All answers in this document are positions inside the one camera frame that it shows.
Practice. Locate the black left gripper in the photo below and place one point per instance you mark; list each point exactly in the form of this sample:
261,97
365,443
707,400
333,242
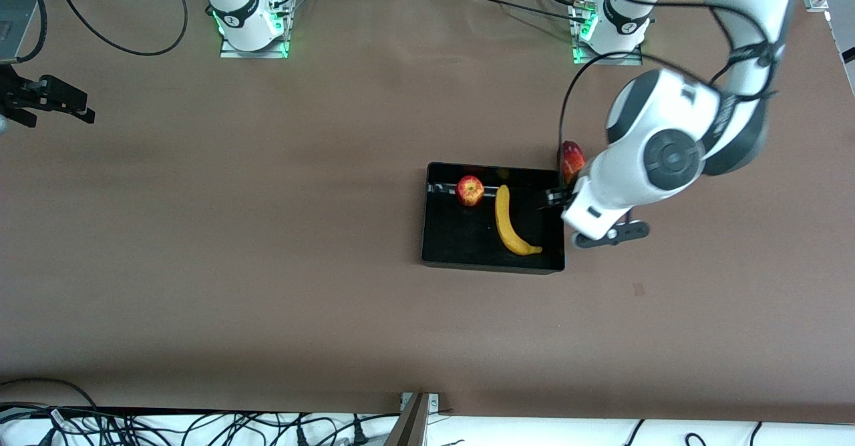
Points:
560,198

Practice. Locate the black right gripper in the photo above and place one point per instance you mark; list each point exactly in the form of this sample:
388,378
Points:
19,92

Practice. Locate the yellow banana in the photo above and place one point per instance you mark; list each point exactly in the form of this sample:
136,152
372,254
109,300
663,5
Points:
505,222

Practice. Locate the red apple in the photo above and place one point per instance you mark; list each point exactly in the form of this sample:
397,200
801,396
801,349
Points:
471,191

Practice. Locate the black plastic box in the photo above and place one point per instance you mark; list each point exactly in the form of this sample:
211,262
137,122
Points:
467,239

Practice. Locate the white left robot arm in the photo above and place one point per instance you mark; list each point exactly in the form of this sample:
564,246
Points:
601,192

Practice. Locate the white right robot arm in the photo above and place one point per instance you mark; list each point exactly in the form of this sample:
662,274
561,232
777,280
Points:
244,12

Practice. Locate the red yellow mango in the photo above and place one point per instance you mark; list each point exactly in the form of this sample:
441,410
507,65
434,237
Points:
571,159

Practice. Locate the brown paper table cover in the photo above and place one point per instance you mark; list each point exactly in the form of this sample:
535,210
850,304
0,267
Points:
267,299

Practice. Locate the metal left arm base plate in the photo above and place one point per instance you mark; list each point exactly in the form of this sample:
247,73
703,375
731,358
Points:
604,61

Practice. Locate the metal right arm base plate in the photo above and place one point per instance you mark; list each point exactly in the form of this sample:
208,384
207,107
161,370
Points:
234,53

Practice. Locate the small metal bracket plate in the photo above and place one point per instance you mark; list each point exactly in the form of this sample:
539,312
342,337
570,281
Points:
434,402

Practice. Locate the grey metal post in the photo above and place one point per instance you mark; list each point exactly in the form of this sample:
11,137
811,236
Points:
411,426

